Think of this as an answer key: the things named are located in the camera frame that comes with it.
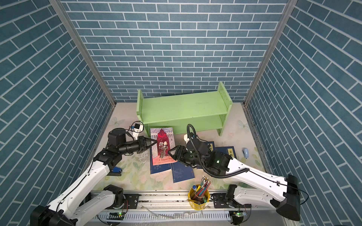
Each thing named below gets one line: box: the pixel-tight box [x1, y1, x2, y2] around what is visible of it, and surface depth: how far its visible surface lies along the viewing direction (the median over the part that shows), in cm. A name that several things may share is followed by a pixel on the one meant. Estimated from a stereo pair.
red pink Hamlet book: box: [149, 127, 178, 166], surface depth 76 cm
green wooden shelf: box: [136, 81, 233, 137], surface depth 84 cm
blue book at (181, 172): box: [171, 160, 195, 184], surface depth 84 cm
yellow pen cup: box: [187, 184, 211, 211], surface depth 69 cm
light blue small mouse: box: [242, 147, 249, 159], surface depth 91 cm
